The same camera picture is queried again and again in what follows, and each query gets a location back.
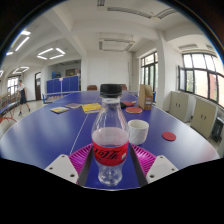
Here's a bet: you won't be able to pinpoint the wide black framed window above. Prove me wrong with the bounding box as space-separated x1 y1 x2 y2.
178 52 224 108

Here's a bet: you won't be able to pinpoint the ceiling light group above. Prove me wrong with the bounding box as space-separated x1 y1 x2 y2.
0 29 67 76

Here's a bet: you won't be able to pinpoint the dark red table tennis paddle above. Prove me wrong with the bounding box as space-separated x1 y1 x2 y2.
121 100 136 108

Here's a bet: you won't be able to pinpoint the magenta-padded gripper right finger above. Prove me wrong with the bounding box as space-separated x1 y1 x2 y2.
128 143 179 188

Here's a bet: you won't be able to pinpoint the dark wooden door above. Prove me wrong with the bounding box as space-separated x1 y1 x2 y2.
34 71 42 101

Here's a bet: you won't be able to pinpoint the grey thin book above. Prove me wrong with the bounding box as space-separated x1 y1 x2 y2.
64 102 83 110

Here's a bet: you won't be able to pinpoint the ceiling air conditioner unit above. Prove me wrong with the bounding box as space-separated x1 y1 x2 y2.
98 38 136 53

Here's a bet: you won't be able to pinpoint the blue partition panels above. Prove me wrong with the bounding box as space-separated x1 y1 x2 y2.
46 75 80 95

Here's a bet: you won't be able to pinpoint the tall black framed window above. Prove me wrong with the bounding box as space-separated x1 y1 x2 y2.
140 51 159 94

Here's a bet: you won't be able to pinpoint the white mug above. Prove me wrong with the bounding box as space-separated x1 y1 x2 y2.
127 119 150 146

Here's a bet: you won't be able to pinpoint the beige two-door cabinet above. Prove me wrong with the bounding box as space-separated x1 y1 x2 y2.
189 97 218 139
168 90 190 123

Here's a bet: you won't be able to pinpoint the small colourful book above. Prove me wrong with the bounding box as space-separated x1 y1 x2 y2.
50 106 70 115

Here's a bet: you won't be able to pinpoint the orange-red table tennis paddle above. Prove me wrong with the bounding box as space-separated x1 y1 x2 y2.
125 106 143 115

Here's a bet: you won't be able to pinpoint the flat round red coaster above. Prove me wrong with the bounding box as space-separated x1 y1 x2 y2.
161 131 177 142

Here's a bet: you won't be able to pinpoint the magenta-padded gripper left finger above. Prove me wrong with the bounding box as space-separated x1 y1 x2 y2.
44 143 96 187

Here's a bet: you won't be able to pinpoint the black bin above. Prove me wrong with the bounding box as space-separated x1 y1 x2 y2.
211 116 224 143

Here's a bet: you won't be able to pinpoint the clear bottle with red label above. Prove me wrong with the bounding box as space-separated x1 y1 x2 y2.
91 83 130 187

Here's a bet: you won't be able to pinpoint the yellow book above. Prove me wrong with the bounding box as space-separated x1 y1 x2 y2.
81 102 102 115

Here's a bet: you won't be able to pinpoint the brown cardboard box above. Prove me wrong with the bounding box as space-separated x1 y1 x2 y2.
138 84 154 111

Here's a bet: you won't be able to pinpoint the person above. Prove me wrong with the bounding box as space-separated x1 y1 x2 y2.
16 79 32 117

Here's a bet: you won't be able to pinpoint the table with red legs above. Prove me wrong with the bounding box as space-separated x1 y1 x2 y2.
0 99 19 126

